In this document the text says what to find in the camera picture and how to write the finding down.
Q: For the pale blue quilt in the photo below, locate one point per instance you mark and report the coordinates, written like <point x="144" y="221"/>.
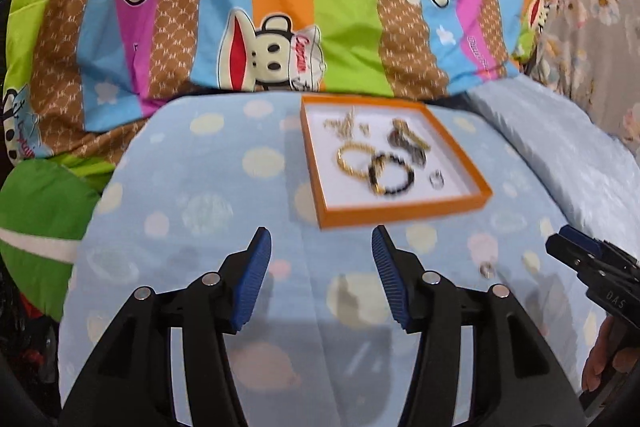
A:
<point x="545" y="132"/>

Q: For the person's right hand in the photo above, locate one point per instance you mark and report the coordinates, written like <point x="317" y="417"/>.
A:
<point x="600" y="357"/>

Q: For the orange shallow box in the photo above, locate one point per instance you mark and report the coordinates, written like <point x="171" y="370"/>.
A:
<point x="400" y="207"/>

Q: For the green cushion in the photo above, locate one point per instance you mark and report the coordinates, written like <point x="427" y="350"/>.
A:
<point x="45" y="207"/>

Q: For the gold bangle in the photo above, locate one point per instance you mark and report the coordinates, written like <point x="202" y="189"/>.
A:
<point x="345" y="164"/>

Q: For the silver wristwatch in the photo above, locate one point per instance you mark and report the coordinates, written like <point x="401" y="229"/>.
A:
<point x="400" y="141"/>

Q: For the dark cloth pile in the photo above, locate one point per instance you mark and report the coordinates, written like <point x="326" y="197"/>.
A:
<point x="27" y="347"/>

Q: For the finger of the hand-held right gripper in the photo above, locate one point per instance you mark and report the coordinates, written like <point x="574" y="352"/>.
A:
<point x="567" y="252"/>
<point x="585" y="239"/>

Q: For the gold wristwatch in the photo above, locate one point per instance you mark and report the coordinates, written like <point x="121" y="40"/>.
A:
<point x="417" y="139"/>

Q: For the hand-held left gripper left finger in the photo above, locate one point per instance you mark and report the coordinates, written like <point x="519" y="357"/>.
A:
<point x="252" y="284"/>

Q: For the light blue planet sheet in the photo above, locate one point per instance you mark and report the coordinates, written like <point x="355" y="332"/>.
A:
<point x="200" y="207"/>

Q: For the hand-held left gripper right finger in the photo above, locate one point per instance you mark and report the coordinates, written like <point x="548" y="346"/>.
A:
<point x="392" y="284"/>

